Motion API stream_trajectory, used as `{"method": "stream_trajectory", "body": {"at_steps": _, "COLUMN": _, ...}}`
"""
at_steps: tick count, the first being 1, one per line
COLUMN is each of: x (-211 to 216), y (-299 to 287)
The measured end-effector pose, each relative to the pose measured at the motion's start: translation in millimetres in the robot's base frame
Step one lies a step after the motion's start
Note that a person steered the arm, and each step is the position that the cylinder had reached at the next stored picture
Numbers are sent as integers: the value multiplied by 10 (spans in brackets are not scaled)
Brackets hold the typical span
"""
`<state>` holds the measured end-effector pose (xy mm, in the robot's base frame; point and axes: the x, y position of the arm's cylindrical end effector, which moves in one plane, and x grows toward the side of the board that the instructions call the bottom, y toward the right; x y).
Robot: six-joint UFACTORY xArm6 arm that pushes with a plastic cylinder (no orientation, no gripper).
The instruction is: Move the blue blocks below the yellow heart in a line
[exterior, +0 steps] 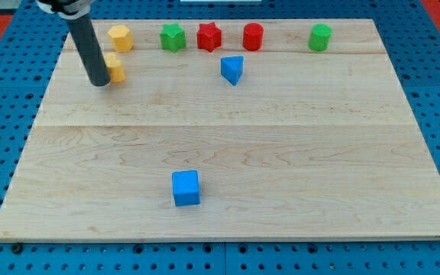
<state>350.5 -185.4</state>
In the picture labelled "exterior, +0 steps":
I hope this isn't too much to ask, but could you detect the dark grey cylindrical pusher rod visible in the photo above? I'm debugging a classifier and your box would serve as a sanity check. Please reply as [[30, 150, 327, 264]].
[[66, 15, 111, 86]]

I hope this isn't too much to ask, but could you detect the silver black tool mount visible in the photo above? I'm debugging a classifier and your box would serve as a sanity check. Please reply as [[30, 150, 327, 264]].
[[36, 0, 95, 20]]

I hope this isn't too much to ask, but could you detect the yellow heart block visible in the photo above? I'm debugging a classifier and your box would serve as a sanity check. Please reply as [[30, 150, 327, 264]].
[[104, 53, 126, 83]]

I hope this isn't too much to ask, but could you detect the yellow hexagon block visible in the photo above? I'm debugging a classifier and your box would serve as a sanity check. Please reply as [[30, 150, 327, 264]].
[[108, 25, 134, 53]]

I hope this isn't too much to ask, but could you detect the green star block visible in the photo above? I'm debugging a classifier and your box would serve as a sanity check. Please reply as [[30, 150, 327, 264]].
[[160, 23, 186, 53]]

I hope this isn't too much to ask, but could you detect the red star block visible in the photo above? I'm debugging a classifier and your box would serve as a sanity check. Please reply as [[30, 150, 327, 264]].
[[196, 22, 222, 53]]

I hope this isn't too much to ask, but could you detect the blue triangle block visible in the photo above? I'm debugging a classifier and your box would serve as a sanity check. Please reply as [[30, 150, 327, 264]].
[[220, 56, 244, 86]]

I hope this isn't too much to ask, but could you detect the light wooden board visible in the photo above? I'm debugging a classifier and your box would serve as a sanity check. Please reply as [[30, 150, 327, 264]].
[[0, 19, 440, 243]]

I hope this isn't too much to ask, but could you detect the red cylinder block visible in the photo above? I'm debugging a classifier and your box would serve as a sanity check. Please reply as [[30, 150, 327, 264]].
[[243, 22, 264, 51]]

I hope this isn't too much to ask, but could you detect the blue cube block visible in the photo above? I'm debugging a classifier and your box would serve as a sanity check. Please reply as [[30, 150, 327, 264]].
[[172, 170, 201, 207]]

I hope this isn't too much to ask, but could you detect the green cylinder block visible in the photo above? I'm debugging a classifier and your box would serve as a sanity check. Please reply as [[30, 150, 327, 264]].
[[308, 24, 332, 52]]

